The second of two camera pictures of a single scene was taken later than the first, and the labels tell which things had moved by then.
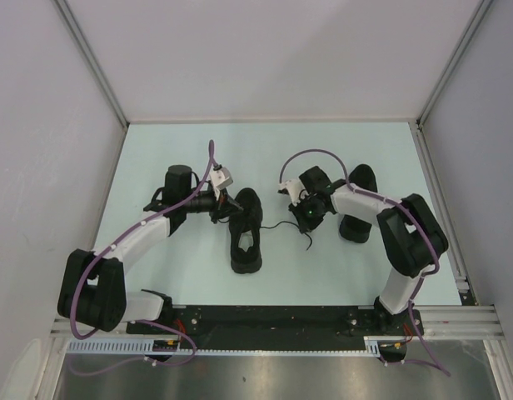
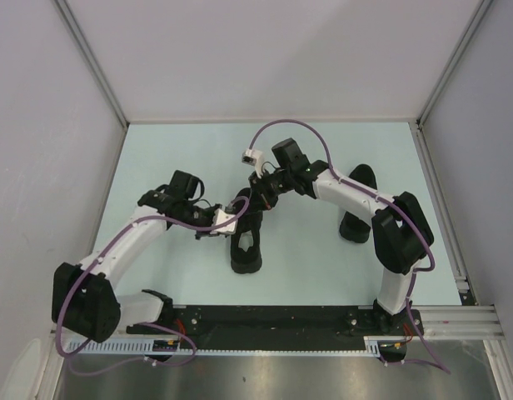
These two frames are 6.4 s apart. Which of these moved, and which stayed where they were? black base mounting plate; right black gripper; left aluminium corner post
Moved: right black gripper
Stayed: left aluminium corner post; black base mounting plate
